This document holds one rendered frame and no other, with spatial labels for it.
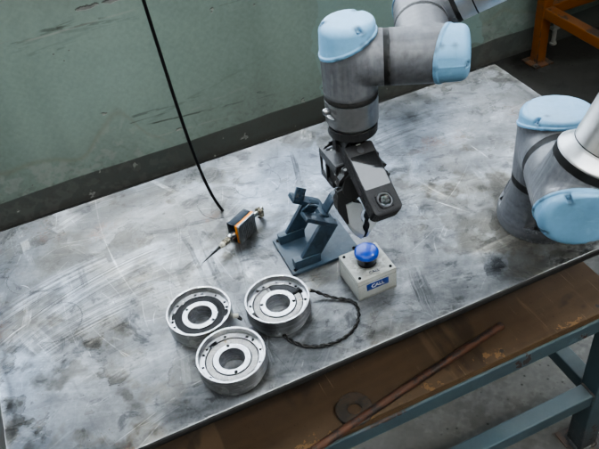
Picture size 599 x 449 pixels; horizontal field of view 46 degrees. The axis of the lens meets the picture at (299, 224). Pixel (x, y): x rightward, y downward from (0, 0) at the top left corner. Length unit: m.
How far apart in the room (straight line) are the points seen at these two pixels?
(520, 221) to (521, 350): 0.29
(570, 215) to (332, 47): 0.41
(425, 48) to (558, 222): 0.33
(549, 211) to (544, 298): 0.50
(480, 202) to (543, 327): 0.29
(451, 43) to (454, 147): 0.57
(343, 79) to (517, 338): 0.72
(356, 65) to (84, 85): 1.81
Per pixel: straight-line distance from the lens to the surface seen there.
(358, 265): 1.15
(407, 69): 0.92
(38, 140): 2.71
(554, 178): 1.06
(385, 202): 0.97
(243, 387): 1.05
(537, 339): 1.45
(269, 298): 1.14
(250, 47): 2.74
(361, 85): 0.93
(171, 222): 1.37
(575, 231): 1.08
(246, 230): 1.28
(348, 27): 0.91
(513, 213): 1.26
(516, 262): 1.23
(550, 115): 1.16
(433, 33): 0.93
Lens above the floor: 1.66
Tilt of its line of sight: 41 degrees down
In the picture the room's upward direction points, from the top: 8 degrees counter-clockwise
